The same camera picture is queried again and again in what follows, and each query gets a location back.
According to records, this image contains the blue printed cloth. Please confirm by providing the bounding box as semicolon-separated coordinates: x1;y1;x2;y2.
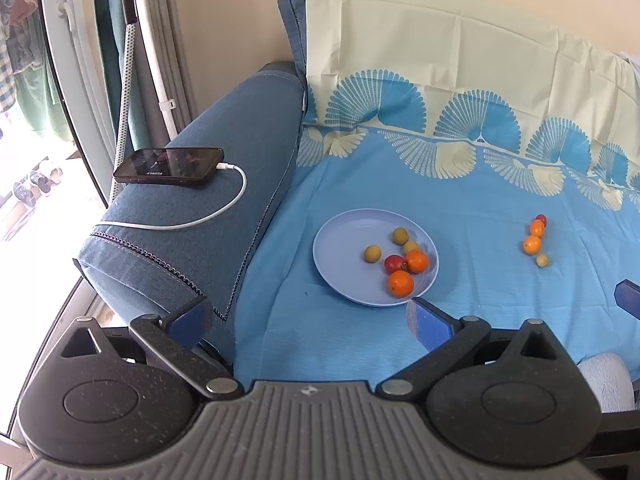
232;0;640;386

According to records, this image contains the light blue plate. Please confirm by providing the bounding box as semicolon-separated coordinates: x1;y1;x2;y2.
312;208;440;308

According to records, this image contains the blue denim cushion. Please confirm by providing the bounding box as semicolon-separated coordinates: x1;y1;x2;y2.
72;0;308;376

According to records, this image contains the teal curtain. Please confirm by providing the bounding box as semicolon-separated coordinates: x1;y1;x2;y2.
92;0;151;153

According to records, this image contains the light fuzzy cloth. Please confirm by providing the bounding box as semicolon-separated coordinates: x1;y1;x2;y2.
575;352;633;413

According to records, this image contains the hanging green garment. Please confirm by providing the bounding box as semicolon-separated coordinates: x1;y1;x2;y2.
12;10;68;138

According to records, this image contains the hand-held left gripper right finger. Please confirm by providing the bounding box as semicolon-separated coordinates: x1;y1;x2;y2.
375;296;568;402

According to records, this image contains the black smartphone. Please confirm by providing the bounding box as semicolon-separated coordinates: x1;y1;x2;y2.
113;147;225;188

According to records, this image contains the dotted fabric hose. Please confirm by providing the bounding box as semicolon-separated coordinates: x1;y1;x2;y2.
102;0;141;208

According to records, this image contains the grey curtain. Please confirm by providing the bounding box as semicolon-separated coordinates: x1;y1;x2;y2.
150;0;198;136

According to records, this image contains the white door frame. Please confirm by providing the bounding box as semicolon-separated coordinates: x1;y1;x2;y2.
40;0;121;203

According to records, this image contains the white pole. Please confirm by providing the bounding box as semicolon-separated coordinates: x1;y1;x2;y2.
80;0;177;137

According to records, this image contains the row of shoes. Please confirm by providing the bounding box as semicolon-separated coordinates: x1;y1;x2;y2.
12;160;64;209

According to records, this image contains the white charging cable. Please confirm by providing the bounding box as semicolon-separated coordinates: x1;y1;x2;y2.
102;161;248;231

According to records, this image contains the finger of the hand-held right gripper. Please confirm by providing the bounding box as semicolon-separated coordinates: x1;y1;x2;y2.
614;280;640;320

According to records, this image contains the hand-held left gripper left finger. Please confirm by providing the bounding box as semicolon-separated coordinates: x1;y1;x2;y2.
60;296;246;402

